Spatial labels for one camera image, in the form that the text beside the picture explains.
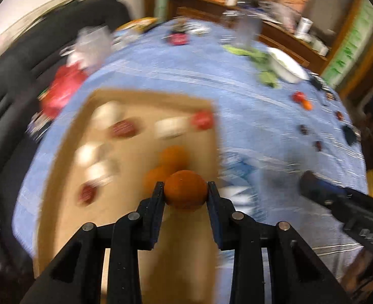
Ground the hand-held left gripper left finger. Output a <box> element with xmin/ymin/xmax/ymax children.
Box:
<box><xmin>20</xmin><ymin>181</ymin><xmax>165</xmax><ymax>304</ymax></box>

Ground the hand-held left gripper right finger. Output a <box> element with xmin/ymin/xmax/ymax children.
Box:
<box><xmin>206</xmin><ymin>181</ymin><xmax>353</xmax><ymax>304</ymax></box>

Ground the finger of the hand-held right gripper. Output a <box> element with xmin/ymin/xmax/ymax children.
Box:
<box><xmin>299</xmin><ymin>170</ymin><xmax>373</xmax><ymax>254</ymax></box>

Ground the brown cardboard box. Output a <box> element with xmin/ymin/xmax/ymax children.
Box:
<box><xmin>34</xmin><ymin>89</ymin><xmax>224</xmax><ymax>304</ymax></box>

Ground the dark red fruit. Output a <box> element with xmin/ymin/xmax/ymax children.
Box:
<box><xmin>190</xmin><ymin>110</ymin><xmax>214</xmax><ymax>131</ymax></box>
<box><xmin>112</xmin><ymin>121</ymin><xmax>137</xmax><ymax>139</ymax></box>
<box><xmin>78</xmin><ymin>183</ymin><xmax>97</xmax><ymax>205</ymax></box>

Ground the black pouch with keys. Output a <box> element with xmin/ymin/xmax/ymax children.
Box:
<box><xmin>341</xmin><ymin>126</ymin><xmax>359</xmax><ymax>145</ymax></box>

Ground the white bowl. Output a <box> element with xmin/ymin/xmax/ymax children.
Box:
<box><xmin>267</xmin><ymin>46</ymin><xmax>309</xmax><ymax>84</ymax></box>

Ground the green leafy vegetable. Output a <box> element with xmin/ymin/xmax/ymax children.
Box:
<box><xmin>222</xmin><ymin>45</ymin><xmax>281</xmax><ymax>88</ymax></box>

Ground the clear plastic jar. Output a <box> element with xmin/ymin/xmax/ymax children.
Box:
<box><xmin>235</xmin><ymin>15</ymin><xmax>262</xmax><ymax>49</ymax></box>

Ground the plastic bag with red contents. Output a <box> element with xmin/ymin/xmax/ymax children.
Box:
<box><xmin>268</xmin><ymin>1</ymin><xmax>298</xmax><ymax>31</ymax></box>

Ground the clear plastic bag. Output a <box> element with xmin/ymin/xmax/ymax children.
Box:
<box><xmin>75</xmin><ymin>26</ymin><xmax>113</xmax><ymax>71</ymax></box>

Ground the black leather sofa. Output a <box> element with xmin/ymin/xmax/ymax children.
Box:
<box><xmin>0</xmin><ymin>0</ymin><xmax>133</xmax><ymax>304</ymax></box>

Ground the yellow snack package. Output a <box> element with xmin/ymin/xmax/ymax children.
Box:
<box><xmin>116</xmin><ymin>17</ymin><xmax>159</xmax><ymax>33</ymax></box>

